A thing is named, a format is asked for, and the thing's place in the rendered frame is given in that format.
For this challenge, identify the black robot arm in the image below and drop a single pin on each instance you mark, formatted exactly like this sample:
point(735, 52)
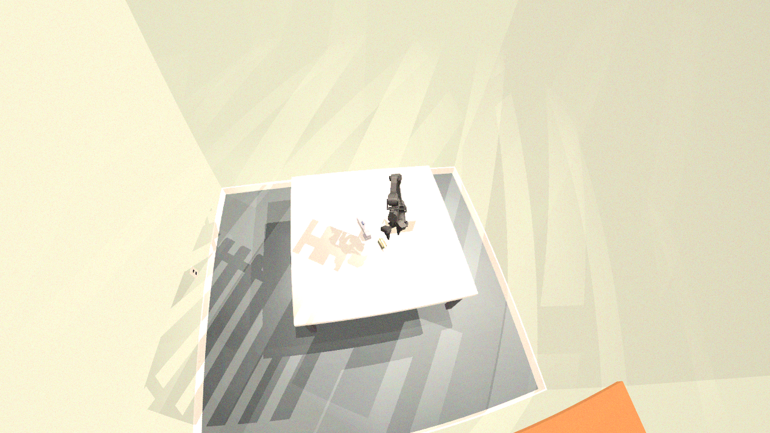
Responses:
point(398, 207)

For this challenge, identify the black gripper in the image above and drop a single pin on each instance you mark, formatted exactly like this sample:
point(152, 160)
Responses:
point(387, 230)

